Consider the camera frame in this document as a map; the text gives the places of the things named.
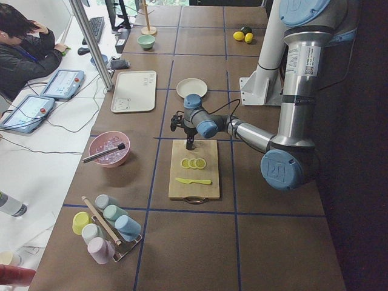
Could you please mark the monitor stand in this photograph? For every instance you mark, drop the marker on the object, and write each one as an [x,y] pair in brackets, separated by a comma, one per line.
[118,16]

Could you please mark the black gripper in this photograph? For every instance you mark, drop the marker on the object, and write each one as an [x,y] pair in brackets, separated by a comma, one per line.
[190,132]

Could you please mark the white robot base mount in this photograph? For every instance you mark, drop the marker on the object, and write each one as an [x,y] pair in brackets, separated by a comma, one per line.
[263,86]

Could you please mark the yellow cup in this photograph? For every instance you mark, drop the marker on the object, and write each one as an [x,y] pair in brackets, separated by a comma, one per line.
[80,220]

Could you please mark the white bear tray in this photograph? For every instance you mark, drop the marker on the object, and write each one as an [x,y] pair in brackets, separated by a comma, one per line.
[134,92]

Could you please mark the bamboo cutting board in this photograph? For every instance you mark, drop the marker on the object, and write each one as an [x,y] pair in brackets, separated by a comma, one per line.
[183,166]

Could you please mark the light blue cup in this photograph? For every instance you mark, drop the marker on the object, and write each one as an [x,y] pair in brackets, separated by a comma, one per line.
[127,227]

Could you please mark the black computer mouse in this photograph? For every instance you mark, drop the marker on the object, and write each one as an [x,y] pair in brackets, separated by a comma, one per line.
[83,50]

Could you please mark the grey bottle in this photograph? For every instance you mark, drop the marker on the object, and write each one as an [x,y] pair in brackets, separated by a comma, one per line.
[12,206]

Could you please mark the metal ice scoop handle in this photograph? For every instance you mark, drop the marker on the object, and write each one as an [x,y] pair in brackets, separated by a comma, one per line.
[95,156]

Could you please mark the pink cup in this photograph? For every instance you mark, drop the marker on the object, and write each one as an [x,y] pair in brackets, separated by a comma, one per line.
[101,250]

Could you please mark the yellow lemon lower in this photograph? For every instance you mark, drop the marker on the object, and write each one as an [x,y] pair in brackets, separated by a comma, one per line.
[239,36]

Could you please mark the teal cup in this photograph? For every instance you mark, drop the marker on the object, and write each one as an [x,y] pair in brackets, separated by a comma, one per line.
[112,212]

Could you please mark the yellow lemon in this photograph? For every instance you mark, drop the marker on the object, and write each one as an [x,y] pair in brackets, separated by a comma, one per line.
[239,36]
[248,38]

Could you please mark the grey cup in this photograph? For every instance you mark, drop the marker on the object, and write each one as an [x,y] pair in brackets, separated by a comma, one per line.
[104,200]

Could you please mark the wooden stand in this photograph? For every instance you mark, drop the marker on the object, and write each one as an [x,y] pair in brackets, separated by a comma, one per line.
[148,29]

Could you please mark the white cup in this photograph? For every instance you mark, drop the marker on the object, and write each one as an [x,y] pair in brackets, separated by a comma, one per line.
[91,231]

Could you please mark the person in dark jacket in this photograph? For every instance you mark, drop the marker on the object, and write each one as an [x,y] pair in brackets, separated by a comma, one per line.
[28,51]

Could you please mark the yellow lemon upper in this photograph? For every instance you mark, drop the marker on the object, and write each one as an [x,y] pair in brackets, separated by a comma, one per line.
[248,38]

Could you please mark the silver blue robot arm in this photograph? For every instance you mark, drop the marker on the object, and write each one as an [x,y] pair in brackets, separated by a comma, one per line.
[288,74]

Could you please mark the aluminium frame post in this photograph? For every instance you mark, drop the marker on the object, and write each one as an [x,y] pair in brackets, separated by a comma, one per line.
[86,29]

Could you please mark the white wire cup rack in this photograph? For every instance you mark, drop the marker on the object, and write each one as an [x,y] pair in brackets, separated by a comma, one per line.
[121,246]

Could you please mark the yellow plastic knife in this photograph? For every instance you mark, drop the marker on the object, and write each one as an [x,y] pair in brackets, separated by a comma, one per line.
[194,181]

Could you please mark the cream round plate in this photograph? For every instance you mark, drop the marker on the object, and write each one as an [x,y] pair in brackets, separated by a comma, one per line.
[191,86]

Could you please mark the green bowl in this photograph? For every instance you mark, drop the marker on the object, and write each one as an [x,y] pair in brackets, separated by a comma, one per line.
[146,42]

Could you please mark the teach pendant far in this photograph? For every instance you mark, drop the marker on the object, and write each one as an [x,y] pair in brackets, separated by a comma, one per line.
[64,84]

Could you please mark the green lime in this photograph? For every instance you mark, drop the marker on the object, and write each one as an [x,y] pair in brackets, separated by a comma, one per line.
[245,30]

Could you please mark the teach pendant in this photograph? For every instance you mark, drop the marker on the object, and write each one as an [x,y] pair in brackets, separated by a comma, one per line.
[64,84]
[29,114]

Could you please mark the teach pendant near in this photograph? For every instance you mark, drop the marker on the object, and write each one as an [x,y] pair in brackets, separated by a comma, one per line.
[29,114]

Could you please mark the black keyboard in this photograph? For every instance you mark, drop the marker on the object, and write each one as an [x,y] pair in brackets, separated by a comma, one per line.
[97,25]

